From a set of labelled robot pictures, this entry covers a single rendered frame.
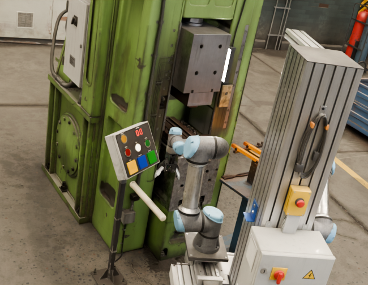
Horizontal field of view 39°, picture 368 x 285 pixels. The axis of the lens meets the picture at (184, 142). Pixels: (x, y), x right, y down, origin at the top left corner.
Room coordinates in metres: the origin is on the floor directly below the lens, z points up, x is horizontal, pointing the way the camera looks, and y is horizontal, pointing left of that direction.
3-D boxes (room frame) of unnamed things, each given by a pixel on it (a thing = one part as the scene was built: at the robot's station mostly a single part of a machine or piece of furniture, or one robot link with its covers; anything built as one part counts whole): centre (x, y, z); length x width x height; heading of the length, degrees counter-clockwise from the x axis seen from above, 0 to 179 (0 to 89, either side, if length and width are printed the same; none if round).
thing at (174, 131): (2.83, 0.06, 1.23); 0.09 x 0.08 x 0.11; 19
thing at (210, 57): (3.53, 0.04, 1.56); 0.42 x 0.39 x 0.40; 37
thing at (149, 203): (3.06, 0.17, 0.62); 0.44 x 0.05 x 0.05; 37
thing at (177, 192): (3.54, 0.03, 0.69); 0.56 x 0.38 x 0.45; 37
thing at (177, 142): (2.74, 0.01, 1.23); 0.11 x 0.11 x 0.08; 19
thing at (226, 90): (3.63, -0.23, 1.27); 0.09 x 0.02 x 0.17; 127
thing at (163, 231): (3.54, 0.03, 0.23); 0.55 x 0.37 x 0.47; 37
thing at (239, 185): (3.49, -0.56, 0.67); 0.40 x 0.30 x 0.02; 134
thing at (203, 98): (3.50, 0.07, 1.32); 0.42 x 0.20 x 0.10; 37
